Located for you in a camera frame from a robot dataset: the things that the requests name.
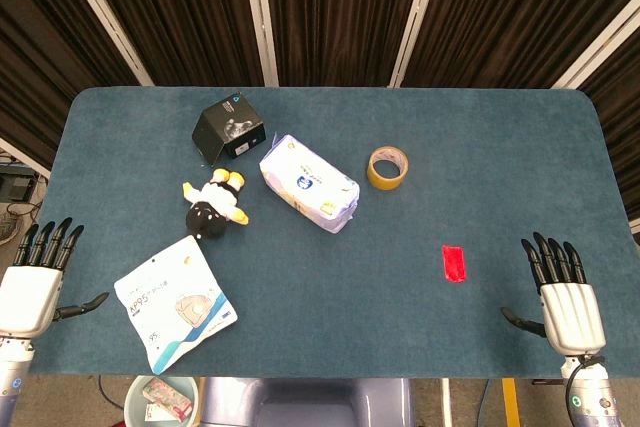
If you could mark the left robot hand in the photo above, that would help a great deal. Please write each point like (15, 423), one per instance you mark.
(27, 294)

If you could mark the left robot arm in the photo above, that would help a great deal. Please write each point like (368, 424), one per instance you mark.
(12, 377)

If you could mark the small red object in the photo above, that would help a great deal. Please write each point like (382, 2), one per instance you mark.
(454, 264)

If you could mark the floral patterned packet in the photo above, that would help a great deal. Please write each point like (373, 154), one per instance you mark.
(167, 397)

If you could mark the blue table mat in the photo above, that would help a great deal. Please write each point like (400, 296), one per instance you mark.
(320, 247)

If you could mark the black white plush toy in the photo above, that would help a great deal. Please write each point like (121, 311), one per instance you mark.
(215, 202)

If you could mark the pale round bucket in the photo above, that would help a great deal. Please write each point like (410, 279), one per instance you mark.
(137, 399)

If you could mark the dark folding screen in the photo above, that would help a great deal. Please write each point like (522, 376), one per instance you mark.
(320, 12)

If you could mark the white tissue pack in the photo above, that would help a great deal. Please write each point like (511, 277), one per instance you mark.
(310, 182)

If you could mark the robot torso base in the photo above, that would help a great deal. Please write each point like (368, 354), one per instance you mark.
(307, 402)

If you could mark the black cardboard box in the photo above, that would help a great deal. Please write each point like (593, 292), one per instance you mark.
(230, 129)

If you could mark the white KP95 mask bag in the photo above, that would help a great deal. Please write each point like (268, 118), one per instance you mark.
(175, 304)

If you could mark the brown packing tape roll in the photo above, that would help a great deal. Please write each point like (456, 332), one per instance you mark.
(387, 168)

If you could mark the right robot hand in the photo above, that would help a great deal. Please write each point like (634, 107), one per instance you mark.
(570, 312)

